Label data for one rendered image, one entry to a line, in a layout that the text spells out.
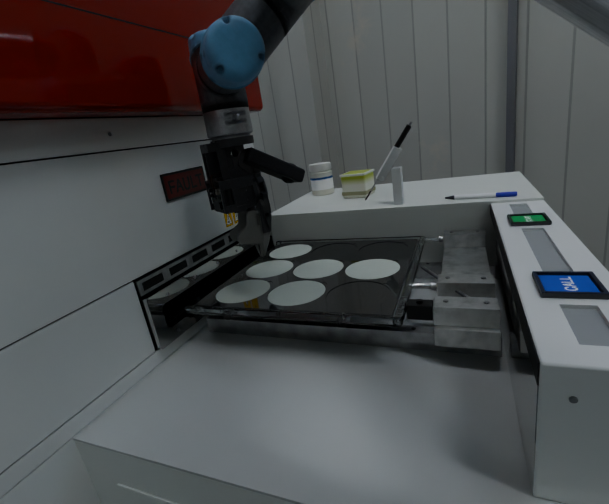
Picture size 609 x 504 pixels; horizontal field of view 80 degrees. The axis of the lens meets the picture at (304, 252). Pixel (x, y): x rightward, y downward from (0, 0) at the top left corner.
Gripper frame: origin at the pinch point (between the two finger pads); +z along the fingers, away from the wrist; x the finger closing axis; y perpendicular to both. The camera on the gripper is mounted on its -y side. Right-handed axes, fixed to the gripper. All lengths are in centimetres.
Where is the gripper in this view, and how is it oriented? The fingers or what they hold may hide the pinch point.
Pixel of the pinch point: (264, 248)
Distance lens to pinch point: 68.2
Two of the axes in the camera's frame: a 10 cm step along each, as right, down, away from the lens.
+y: -8.3, 2.9, -4.7
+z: 1.5, 9.4, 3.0
